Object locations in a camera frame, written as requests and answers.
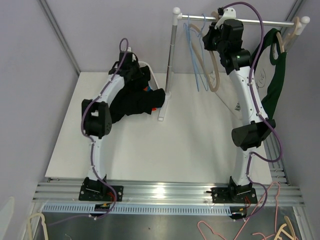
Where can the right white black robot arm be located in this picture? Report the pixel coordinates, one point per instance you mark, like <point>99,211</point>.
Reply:
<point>225,37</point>

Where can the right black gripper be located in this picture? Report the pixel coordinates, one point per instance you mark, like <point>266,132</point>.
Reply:
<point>211,31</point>

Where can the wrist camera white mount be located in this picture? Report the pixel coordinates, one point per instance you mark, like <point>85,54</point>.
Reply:
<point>130,55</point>
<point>224,14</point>

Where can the white plastic laundry basket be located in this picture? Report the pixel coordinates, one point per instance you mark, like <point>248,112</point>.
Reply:
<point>153,83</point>

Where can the beige hanger on floor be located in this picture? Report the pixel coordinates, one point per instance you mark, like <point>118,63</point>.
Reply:
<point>32,223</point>
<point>286,229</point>

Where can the beige hanger on floor left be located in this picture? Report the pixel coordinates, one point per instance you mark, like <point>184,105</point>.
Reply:
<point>32,223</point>

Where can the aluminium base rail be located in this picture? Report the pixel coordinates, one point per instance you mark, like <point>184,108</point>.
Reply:
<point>135,192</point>

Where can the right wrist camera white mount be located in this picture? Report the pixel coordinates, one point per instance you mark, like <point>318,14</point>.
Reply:
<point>224,14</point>

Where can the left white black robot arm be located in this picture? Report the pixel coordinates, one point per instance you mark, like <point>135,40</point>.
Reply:
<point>96,124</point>

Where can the green white raglan shirt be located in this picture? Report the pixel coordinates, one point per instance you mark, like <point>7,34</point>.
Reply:
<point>269,72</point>

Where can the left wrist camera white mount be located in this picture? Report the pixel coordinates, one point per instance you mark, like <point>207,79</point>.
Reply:
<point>130,55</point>

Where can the beige wooden hanger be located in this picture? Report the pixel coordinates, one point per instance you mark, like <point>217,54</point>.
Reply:
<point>282,43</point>
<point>212,57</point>

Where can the light blue wire hanger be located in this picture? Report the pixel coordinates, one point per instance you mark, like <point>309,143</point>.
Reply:
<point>201,58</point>
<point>188,27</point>

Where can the white cable duct strip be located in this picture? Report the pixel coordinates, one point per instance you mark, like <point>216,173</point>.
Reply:
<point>138,209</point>

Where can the beige hanger on floor right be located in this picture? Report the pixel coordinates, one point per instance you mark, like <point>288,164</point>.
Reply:
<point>286,229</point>

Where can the metal clothes rack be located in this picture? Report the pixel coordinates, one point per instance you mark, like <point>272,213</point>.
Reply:
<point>177,16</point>

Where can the orange t shirt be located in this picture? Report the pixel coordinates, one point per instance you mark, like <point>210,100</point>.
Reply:
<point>153,109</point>

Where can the black t shirt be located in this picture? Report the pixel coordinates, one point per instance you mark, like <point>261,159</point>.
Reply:
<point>133,100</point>

